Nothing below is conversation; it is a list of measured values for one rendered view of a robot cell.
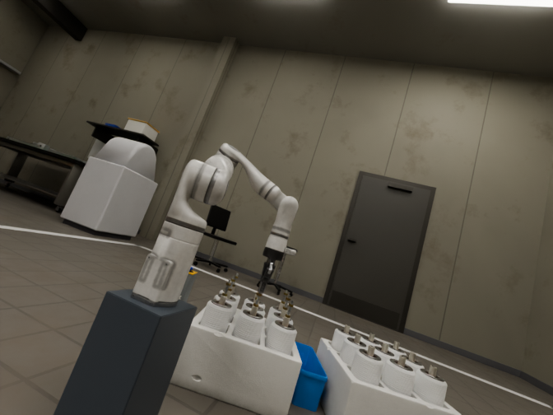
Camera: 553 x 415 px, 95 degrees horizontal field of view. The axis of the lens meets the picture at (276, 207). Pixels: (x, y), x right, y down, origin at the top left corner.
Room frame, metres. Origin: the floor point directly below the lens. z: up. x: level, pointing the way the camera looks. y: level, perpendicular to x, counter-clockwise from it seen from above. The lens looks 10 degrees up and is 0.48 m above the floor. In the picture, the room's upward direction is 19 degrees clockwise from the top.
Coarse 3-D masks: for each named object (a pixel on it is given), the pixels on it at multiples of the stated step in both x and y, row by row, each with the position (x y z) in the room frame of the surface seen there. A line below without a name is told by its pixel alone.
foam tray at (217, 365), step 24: (192, 336) 0.88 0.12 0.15; (216, 336) 0.88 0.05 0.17; (264, 336) 1.00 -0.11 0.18; (192, 360) 0.88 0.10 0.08; (216, 360) 0.88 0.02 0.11; (240, 360) 0.88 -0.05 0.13; (264, 360) 0.88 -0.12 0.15; (288, 360) 0.87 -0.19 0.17; (192, 384) 0.88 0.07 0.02; (216, 384) 0.88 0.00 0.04; (240, 384) 0.88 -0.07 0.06; (264, 384) 0.87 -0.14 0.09; (288, 384) 0.87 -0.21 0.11; (264, 408) 0.87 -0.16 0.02; (288, 408) 0.87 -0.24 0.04
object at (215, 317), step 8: (208, 304) 0.93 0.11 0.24; (208, 312) 0.91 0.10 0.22; (216, 312) 0.91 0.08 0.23; (224, 312) 0.91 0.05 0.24; (232, 312) 0.95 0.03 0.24; (208, 320) 0.91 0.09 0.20; (216, 320) 0.90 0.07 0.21; (224, 320) 0.92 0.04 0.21; (216, 328) 0.91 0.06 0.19; (224, 328) 0.93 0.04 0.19
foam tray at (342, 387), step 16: (320, 352) 1.20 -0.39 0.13; (336, 352) 1.10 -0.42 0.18; (336, 368) 1.00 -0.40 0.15; (336, 384) 0.97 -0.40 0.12; (352, 384) 0.86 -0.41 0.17; (368, 384) 0.88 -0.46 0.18; (320, 400) 1.07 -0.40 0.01; (336, 400) 0.94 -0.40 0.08; (352, 400) 0.87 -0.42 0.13; (368, 400) 0.87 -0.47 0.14; (384, 400) 0.87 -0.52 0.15; (400, 400) 0.87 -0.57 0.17; (416, 400) 0.88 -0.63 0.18
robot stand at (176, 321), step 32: (96, 320) 0.55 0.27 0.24; (128, 320) 0.54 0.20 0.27; (160, 320) 0.52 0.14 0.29; (192, 320) 0.65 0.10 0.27; (96, 352) 0.55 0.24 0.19; (128, 352) 0.53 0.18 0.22; (160, 352) 0.57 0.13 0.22; (96, 384) 0.54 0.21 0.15; (128, 384) 0.52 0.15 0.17; (160, 384) 0.61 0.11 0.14
